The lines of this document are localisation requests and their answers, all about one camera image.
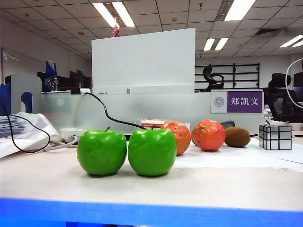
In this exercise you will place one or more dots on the orange fruit with navel dot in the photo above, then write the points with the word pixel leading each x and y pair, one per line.
pixel 182 139

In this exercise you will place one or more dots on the green plastic apple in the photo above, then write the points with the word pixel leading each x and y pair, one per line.
pixel 152 154
pixel 101 153

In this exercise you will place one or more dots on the reddish orange fruit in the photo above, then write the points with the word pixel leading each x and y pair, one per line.
pixel 209 136

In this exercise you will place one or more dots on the red white box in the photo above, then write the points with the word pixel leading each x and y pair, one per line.
pixel 152 123

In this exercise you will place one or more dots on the white board panel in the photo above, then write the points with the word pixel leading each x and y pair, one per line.
pixel 142 61

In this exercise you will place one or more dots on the frosted glass desk partition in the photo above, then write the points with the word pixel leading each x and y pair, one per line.
pixel 90 111

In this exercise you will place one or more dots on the black stapler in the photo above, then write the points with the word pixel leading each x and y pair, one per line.
pixel 229 123

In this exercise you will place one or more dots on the white power adapter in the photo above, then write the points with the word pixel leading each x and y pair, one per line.
pixel 73 133

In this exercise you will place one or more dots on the white paper sheet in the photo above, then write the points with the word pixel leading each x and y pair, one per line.
pixel 225 158

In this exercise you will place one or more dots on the red hanging ornament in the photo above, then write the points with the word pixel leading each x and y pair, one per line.
pixel 116 30

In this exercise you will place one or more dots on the ceiling fluorescent light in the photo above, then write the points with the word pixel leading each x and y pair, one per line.
pixel 123 13
pixel 240 9
pixel 209 43
pixel 292 40

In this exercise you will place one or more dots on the black shelf rack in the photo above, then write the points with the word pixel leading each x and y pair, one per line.
pixel 234 75

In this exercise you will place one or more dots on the purple white name plate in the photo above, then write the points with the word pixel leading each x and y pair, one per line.
pixel 245 101

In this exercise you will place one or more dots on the blue tape strip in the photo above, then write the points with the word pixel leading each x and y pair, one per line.
pixel 151 212

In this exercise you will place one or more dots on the blue crystal trophy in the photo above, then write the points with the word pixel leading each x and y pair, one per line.
pixel 50 71

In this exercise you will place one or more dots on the white plastic bag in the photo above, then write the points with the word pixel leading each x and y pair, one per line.
pixel 40 123

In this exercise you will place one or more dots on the grey metal bookend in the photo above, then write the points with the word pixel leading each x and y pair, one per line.
pixel 26 81

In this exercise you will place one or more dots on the black mesh office chair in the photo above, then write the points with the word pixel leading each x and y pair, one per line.
pixel 281 104

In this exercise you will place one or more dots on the silver mirror cube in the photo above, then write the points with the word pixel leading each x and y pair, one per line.
pixel 280 139

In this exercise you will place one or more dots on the printed paper stack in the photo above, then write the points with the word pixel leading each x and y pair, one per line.
pixel 11 126

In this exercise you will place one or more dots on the blue file holder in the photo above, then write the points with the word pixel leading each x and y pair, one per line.
pixel 4 99

